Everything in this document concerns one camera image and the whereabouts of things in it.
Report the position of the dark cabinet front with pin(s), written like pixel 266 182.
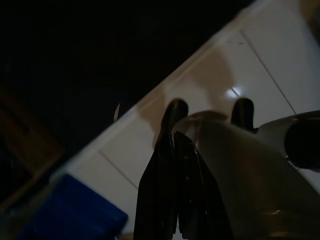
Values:
pixel 100 50

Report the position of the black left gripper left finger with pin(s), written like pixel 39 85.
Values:
pixel 157 195

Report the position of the grey robot right leg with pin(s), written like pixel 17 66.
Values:
pixel 302 145

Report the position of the black robot left foot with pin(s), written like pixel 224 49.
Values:
pixel 176 112

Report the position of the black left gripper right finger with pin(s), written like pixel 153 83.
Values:
pixel 197 200

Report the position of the brown wooden panel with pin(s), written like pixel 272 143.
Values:
pixel 25 150

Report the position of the blue plastic crate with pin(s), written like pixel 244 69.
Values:
pixel 75 212

